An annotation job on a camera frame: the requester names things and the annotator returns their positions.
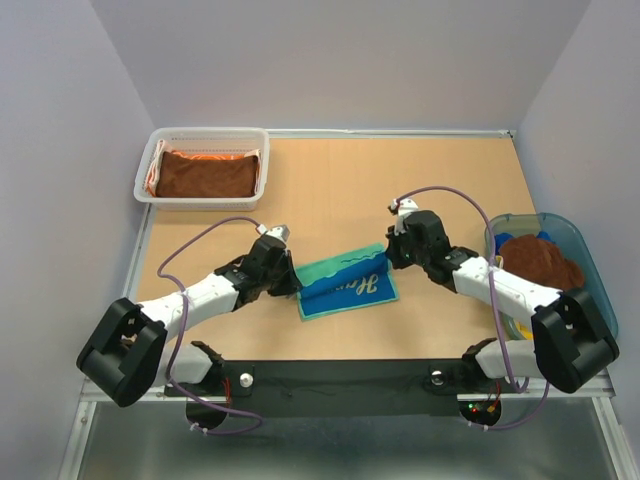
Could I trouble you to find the teal patterned towel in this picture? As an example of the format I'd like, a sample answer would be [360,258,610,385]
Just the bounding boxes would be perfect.
[295,243,399,321]

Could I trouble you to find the brown towel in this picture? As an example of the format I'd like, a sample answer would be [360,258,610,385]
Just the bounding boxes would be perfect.
[499,234,586,291]
[153,150,261,198]

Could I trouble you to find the orange Doraemon towel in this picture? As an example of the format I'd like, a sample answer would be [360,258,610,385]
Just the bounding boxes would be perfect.
[144,138,264,196]

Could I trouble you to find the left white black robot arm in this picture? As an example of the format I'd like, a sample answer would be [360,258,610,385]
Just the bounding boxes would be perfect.
[76,225,301,407]

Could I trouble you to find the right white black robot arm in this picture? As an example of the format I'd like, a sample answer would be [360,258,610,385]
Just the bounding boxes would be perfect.
[386,207,620,393]

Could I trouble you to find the blue towel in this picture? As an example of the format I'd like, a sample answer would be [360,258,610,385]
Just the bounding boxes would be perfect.
[494,231,554,254]

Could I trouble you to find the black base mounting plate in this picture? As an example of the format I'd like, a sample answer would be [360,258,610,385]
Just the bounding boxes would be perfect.
[183,359,513,418]

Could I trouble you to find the teal plastic tub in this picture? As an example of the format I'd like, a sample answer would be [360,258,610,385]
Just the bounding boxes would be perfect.
[482,211,619,346]

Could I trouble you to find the yellow towel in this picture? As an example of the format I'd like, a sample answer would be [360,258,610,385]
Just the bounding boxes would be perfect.
[514,321,533,340]

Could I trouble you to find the white perforated plastic basket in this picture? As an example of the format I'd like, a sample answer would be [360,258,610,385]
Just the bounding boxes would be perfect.
[133,127,270,211]

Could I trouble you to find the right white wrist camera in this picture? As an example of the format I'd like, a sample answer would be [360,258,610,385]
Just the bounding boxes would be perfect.
[388,197,419,236]

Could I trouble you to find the aluminium frame rail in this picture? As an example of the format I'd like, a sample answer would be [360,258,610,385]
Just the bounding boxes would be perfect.
[59,206,639,479]

